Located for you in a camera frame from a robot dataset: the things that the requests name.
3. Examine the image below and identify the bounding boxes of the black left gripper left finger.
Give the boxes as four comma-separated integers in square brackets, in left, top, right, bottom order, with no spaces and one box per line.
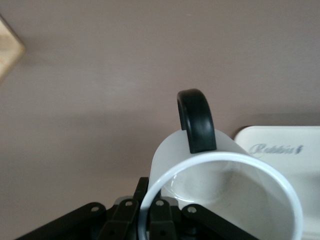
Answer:
[14,177,150,240]

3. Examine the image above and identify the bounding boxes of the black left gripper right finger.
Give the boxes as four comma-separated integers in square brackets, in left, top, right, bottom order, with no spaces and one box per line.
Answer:
[149,198,253,240]

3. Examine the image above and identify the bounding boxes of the white mug black handle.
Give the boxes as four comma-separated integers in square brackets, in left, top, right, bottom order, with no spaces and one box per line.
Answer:
[138,88,305,240]

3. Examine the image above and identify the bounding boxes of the cream plastic tray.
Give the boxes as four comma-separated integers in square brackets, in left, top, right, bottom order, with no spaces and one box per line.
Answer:
[233,124,320,240]

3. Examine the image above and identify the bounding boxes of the wooden mug tree rack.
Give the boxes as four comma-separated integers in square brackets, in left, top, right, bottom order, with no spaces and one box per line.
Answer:
[0,13,27,85]

